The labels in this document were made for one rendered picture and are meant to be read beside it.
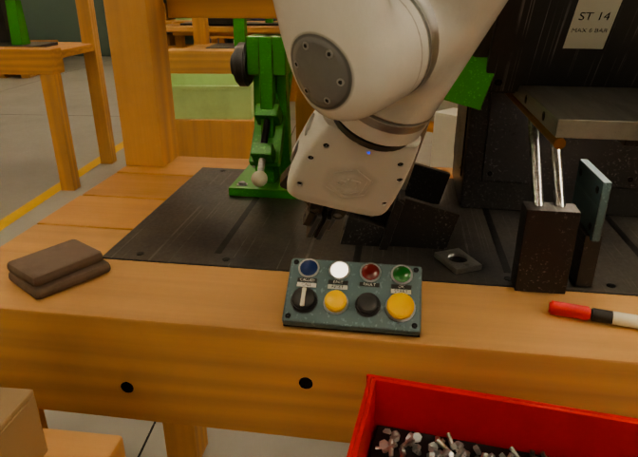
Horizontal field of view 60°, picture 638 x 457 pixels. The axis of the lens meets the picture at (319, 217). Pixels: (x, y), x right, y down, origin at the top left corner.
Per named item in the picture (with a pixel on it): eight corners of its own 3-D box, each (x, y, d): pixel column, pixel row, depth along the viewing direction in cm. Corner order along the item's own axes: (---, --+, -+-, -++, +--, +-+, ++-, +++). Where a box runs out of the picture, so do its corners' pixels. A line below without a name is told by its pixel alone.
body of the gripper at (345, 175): (317, 122, 42) (281, 206, 51) (438, 154, 44) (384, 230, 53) (321, 60, 47) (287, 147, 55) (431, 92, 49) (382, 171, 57)
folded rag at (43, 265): (82, 254, 77) (78, 235, 76) (113, 272, 73) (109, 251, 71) (8, 281, 70) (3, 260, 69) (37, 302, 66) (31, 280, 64)
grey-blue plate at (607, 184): (593, 290, 68) (617, 182, 63) (576, 289, 68) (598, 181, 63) (572, 256, 77) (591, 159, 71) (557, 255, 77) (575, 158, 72)
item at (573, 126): (731, 156, 52) (741, 124, 51) (552, 149, 54) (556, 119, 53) (598, 86, 87) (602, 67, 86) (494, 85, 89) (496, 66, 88)
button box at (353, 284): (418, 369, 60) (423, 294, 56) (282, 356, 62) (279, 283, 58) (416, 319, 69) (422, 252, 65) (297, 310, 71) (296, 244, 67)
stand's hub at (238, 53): (245, 89, 95) (242, 44, 92) (228, 89, 95) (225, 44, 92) (255, 83, 102) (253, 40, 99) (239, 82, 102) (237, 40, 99)
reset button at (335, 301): (346, 314, 60) (345, 310, 59) (324, 312, 60) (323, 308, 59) (347, 294, 61) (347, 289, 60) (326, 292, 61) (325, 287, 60)
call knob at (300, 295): (314, 312, 60) (313, 308, 59) (290, 311, 60) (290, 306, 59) (317, 291, 61) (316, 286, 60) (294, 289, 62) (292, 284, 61)
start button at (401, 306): (413, 321, 59) (414, 317, 58) (385, 319, 59) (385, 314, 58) (414, 296, 60) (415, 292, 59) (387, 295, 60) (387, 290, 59)
